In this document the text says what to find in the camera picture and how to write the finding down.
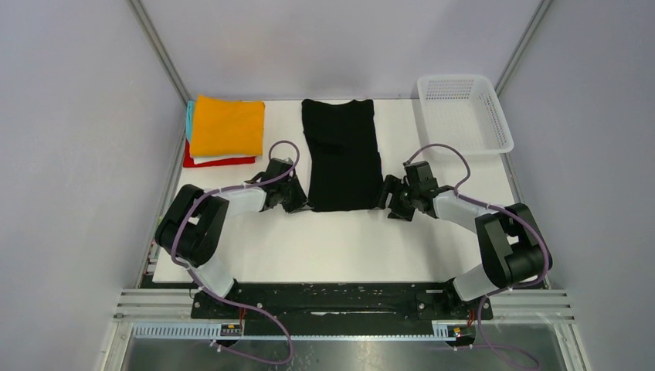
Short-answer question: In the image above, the aluminium frame rail left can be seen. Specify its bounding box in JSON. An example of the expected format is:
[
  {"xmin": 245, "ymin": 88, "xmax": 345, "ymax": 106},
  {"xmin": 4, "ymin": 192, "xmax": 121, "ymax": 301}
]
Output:
[{"xmin": 126, "ymin": 0, "xmax": 192, "ymax": 105}]

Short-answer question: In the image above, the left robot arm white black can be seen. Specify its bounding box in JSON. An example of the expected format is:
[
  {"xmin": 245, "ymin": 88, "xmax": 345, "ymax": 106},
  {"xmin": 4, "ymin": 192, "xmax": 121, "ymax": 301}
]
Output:
[{"xmin": 154, "ymin": 158, "xmax": 311, "ymax": 318}]

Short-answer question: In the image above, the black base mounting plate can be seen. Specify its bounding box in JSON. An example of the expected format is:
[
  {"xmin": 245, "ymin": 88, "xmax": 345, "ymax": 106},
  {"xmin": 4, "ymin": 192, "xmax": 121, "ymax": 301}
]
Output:
[{"xmin": 191, "ymin": 282, "xmax": 494, "ymax": 336}]

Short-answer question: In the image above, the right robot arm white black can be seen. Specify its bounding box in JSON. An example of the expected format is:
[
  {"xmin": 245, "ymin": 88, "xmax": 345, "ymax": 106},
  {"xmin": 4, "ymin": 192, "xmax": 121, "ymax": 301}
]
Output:
[{"xmin": 376, "ymin": 162, "xmax": 552, "ymax": 318}]

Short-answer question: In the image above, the folded orange t shirt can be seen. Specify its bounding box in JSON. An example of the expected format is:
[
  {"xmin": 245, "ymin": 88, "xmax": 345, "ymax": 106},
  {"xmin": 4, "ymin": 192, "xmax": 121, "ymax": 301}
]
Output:
[{"xmin": 189, "ymin": 95, "xmax": 265, "ymax": 158}]

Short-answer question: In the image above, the aluminium frame rail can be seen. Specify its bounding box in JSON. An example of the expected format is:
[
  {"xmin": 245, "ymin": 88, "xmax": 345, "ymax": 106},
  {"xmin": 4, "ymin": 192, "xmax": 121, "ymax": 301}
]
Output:
[
  {"xmin": 126, "ymin": 0, "xmax": 192, "ymax": 105},
  {"xmin": 494, "ymin": 0, "xmax": 554, "ymax": 97}
]

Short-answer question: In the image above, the white slotted cable duct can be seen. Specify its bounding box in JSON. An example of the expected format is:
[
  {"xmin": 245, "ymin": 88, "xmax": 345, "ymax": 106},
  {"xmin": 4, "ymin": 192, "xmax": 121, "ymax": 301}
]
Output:
[{"xmin": 131, "ymin": 320, "xmax": 462, "ymax": 342}]

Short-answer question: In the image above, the folded cyan t shirt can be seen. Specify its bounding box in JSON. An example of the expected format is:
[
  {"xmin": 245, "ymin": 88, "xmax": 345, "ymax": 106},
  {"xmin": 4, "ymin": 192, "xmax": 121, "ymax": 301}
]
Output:
[{"xmin": 185, "ymin": 100, "xmax": 195, "ymax": 143}]

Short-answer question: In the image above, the aluminium frame rail right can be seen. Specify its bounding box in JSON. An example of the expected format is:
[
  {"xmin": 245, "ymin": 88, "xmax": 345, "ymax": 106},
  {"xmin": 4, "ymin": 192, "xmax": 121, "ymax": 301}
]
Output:
[{"xmin": 494, "ymin": 0, "xmax": 554, "ymax": 97}]

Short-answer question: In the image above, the white plastic basket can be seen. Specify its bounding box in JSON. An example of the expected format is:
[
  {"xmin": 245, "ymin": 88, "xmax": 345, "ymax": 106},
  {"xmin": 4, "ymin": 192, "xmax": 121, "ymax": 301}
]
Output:
[{"xmin": 416, "ymin": 74, "xmax": 514, "ymax": 155}]

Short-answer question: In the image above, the black t shirt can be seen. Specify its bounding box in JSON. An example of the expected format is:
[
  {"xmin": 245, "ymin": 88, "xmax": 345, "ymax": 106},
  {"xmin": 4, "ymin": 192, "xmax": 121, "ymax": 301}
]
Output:
[{"xmin": 301, "ymin": 99, "xmax": 383, "ymax": 213}]

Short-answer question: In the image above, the folded red t shirt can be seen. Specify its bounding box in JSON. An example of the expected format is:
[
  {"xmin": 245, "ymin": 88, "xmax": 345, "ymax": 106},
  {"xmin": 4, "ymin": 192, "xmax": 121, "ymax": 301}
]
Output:
[{"xmin": 182, "ymin": 141, "xmax": 257, "ymax": 169}]

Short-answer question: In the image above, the folded white t shirt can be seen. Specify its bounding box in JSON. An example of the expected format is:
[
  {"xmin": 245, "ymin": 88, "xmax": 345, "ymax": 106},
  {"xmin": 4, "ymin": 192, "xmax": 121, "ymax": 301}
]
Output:
[{"xmin": 188, "ymin": 142, "xmax": 257, "ymax": 166}]

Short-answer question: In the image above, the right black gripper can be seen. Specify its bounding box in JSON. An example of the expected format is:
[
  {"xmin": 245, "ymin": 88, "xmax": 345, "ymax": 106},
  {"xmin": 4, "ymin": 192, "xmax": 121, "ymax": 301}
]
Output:
[{"xmin": 369, "ymin": 174, "xmax": 419, "ymax": 222}]

